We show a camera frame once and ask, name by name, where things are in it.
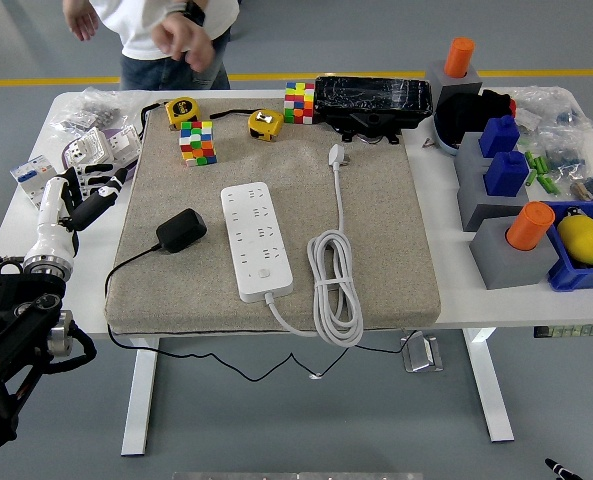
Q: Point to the person's left hand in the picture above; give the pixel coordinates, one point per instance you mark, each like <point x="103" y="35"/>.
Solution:
<point x="183" y="40"/>

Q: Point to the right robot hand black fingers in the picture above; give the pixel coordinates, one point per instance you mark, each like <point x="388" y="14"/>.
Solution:
<point x="558" y="470"/>

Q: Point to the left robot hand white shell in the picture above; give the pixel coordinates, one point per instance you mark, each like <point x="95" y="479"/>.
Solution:
<point x="51" y="215"/>

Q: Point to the person's right hand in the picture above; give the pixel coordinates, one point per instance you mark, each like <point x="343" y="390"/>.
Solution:
<point x="81" y="20"/>

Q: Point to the black power adapter plug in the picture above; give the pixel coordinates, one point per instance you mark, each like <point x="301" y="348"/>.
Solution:
<point x="181" y="231"/>

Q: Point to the white power strip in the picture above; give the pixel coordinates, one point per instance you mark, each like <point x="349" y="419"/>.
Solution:
<point x="256" y="235"/>

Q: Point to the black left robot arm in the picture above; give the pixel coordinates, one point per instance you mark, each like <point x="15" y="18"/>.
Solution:
<point x="6" y="320"/>

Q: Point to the black smartwatch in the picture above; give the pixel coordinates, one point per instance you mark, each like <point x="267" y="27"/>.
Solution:
<point x="196" y="11"/>

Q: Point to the white circuit breaker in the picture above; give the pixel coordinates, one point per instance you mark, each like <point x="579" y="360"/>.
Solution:
<point x="26" y="175"/>

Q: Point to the person's torso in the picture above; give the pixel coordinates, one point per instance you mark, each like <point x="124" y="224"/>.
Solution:
<point x="136" y="45"/>

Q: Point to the yellow tape measure black label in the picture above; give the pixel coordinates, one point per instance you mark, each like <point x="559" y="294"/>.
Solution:
<point x="182" y="111"/>

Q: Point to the clear bag of grey screws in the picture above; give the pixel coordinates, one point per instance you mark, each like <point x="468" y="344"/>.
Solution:
<point x="96" y="107"/>

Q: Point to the purple tray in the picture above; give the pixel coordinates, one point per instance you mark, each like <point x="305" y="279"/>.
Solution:
<point x="107" y="132"/>

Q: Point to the white table leg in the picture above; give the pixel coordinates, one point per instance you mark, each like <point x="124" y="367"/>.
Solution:
<point x="491" y="395"/>
<point x="143" y="400"/>

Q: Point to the colourful cube stack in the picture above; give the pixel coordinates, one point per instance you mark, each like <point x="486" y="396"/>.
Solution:
<point x="298" y="102"/>
<point x="198" y="145"/>

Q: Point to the yellow tape measure silver clip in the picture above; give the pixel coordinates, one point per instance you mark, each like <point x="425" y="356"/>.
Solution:
<point x="265" y="125"/>

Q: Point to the table height control panel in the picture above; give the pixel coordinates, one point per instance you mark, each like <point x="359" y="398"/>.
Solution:
<point x="571" y="331"/>

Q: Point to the blue plastic bin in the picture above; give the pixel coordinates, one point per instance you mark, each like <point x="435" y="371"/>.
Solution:
<point x="576" y="280"/>

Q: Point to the black box wrapped in film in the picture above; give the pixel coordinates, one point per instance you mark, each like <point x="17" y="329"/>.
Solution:
<point x="371" y="97"/>

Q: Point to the grey peg block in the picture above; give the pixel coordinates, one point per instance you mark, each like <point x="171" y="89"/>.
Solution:
<point x="476" y="205"/>
<point x="468" y="150"/>
<point x="501" y="265"/>
<point x="463" y="91"/>

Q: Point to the yellow lemon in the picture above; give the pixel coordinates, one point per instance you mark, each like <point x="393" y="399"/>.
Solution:
<point x="581" y="240"/>

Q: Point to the orange cylinder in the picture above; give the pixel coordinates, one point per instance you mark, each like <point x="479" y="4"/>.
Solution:
<point x="531" y="225"/>
<point x="458" y="55"/>

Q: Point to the black penguin toy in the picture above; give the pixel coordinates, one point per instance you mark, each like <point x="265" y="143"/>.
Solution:
<point x="572" y="212"/>

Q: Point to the grey-brown mat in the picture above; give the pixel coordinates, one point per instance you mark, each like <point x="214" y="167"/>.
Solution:
<point x="386" y="225"/>

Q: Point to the light blue dish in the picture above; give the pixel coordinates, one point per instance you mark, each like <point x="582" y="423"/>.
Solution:
<point x="446" y="143"/>

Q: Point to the black cloth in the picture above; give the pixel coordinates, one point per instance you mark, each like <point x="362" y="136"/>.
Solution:
<point x="466" y="115"/>

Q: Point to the blue square peg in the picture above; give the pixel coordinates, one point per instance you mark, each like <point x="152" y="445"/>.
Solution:
<point x="506" y="175"/>
<point x="498" y="137"/>

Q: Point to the clear bag of blue parts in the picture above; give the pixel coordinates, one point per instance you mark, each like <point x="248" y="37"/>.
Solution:
<point x="566" y="155"/>

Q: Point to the small red object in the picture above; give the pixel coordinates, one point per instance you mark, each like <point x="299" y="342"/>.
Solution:
<point x="512" y="106"/>

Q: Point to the clear plastic bag of parts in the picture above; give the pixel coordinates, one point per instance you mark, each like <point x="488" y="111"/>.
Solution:
<point x="551" y="102"/>

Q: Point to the white wall socket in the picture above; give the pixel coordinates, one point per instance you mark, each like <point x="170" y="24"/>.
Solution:
<point x="123" y="142"/>
<point x="83" y="150"/>

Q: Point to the silver metal bracket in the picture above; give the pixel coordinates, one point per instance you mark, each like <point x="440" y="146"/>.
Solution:
<point x="421" y="355"/>

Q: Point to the green wall anchor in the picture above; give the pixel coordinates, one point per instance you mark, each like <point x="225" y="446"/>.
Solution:
<point x="544" y="165"/>
<point x="551" y="186"/>
<point x="537" y="164"/>
<point x="531" y="177"/>
<point x="529" y="159"/>

